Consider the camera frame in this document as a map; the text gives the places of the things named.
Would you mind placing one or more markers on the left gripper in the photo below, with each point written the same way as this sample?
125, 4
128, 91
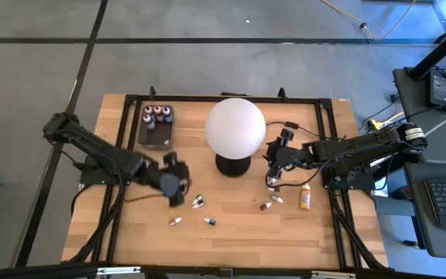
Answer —
169, 182

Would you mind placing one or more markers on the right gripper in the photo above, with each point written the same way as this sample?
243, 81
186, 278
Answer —
285, 155

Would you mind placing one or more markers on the small silver-label dropper bottle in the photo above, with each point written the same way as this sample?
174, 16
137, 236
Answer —
198, 205

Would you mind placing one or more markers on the small crimson dropper bottle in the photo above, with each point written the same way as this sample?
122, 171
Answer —
175, 221

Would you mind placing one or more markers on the yellow food coloring bottle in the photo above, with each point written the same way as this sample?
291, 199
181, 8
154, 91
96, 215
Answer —
305, 197

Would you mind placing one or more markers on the small Red Sunset dropper bottle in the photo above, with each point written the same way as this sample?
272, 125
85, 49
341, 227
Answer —
265, 206

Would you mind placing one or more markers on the small blue dropper bottle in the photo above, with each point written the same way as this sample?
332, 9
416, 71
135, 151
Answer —
210, 221

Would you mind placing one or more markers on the large violet food coloring bottle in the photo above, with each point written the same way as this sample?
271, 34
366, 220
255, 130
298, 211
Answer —
148, 121

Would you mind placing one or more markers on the large blue food coloring bottle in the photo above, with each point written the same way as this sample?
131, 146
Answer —
167, 114

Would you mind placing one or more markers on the large red food coloring bottle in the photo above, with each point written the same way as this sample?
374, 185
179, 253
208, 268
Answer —
158, 113

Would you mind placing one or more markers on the large navy food coloring bottle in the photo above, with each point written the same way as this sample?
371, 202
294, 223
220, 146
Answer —
148, 110

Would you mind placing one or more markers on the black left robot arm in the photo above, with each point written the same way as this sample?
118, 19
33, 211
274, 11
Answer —
95, 149

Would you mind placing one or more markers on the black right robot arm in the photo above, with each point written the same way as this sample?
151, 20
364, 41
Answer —
354, 149

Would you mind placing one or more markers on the small brown dropper bottle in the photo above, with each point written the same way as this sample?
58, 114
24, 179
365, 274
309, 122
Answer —
273, 189

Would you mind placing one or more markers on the grey plastic bin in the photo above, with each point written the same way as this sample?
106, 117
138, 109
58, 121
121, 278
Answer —
161, 137

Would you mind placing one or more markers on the white globe table lamp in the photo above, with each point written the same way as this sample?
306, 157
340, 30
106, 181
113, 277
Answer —
235, 128

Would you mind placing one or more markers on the yellow extension plug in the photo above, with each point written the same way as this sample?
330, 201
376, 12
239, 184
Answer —
376, 125

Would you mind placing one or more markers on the silver aluminium bar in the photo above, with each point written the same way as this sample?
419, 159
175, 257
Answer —
118, 270
333, 274

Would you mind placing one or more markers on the grey side table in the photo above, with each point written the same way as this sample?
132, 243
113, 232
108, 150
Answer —
412, 100

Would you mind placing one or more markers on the black laptop keyboard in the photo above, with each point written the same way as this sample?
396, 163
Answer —
416, 232

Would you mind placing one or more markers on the black power adapter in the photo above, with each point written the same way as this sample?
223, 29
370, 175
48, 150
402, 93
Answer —
439, 89

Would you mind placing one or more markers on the black stand pole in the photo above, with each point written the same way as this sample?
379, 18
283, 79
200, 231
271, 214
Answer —
440, 48

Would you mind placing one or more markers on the black aluminium table frame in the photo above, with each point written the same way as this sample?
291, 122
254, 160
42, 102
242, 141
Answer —
192, 98

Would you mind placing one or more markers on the grey camera box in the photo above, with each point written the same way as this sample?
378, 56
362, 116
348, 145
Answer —
226, 272

